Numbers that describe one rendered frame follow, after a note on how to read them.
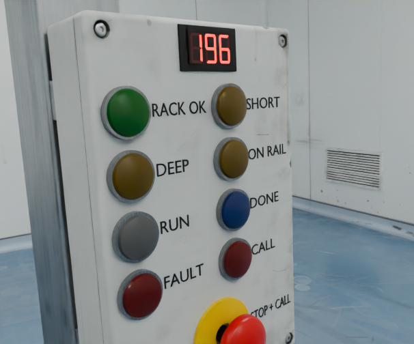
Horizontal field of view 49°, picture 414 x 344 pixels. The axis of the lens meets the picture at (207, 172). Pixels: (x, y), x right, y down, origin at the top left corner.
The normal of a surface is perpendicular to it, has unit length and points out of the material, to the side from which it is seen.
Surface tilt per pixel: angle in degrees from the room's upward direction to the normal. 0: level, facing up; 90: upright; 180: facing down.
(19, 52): 90
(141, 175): 90
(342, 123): 90
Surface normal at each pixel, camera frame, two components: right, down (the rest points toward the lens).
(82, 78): -0.75, 0.15
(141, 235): 0.66, 0.04
